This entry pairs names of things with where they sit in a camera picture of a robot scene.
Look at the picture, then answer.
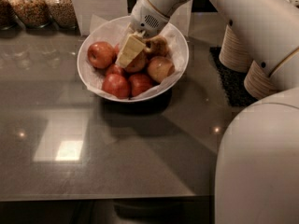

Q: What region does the glass cereal jar right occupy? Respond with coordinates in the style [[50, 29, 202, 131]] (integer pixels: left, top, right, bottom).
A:
[[45, 0, 77, 28]]

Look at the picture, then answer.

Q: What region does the black mesh mat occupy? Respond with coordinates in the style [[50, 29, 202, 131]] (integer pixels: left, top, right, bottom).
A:
[[209, 47, 257, 107]]

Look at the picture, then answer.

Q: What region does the glass cereal jar left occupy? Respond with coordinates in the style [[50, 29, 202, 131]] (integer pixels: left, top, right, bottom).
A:
[[0, 0, 17, 30]]

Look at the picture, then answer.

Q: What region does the white sign panel left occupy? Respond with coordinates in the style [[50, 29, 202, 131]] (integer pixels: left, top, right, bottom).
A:
[[72, 0, 128, 35]]

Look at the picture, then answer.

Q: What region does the red-yellow apple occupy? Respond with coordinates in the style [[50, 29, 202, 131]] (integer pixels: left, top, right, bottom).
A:
[[124, 52, 147, 73]]

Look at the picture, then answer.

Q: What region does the glass cereal jar middle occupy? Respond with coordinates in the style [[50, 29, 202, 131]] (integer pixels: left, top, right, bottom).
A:
[[8, 0, 50, 28]]

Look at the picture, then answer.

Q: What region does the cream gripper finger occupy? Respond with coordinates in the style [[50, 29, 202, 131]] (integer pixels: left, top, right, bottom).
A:
[[120, 23, 135, 51], [116, 34, 146, 68]]

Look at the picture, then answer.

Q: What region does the small red middle apple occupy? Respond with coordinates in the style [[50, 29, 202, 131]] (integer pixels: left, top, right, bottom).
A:
[[105, 63, 126, 77]]

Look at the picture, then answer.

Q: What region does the red front left apple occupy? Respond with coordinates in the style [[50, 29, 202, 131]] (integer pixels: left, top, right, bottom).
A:
[[102, 74, 131, 99]]

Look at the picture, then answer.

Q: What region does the stack of paper bowls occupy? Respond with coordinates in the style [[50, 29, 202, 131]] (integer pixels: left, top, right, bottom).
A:
[[219, 25, 252, 73], [244, 61, 278, 100]]

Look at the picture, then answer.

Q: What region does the white paper liner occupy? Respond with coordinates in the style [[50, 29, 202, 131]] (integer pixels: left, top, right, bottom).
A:
[[83, 14, 187, 101]]

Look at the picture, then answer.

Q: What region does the red apple behind centre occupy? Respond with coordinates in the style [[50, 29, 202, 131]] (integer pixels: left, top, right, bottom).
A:
[[114, 43, 120, 57]]

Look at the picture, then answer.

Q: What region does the red apple far left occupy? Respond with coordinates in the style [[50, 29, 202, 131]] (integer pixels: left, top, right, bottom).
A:
[[87, 41, 116, 69]]

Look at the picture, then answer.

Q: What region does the glass cereal jar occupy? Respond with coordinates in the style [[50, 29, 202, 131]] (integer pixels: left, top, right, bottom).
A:
[[8, 0, 50, 28], [0, 0, 17, 30], [45, 0, 77, 28]]

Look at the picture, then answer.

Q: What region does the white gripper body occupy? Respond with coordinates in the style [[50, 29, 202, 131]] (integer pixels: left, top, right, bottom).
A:
[[130, 0, 169, 37]]

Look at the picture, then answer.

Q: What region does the yellow bruised back apple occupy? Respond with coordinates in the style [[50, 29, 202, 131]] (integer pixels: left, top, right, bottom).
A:
[[144, 35, 169, 58]]

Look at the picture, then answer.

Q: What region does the rear stack of paper bowls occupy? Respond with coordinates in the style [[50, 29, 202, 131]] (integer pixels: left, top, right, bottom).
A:
[[219, 25, 252, 73]]

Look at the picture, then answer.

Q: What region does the red front right apple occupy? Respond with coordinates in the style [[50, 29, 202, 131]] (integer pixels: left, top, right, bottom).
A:
[[129, 73, 153, 97]]

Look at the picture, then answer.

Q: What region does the yellow-red right apple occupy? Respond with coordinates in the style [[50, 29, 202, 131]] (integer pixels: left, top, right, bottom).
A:
[[147, 56, 175, 83]]

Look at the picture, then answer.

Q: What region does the front stack of paper bowls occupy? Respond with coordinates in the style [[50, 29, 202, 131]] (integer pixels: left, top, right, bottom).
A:
[[244, 61, 278, 100]]

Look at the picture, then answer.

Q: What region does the white bowl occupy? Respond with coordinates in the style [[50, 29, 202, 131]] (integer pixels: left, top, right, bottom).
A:
[[77, 15, 190, 104]]

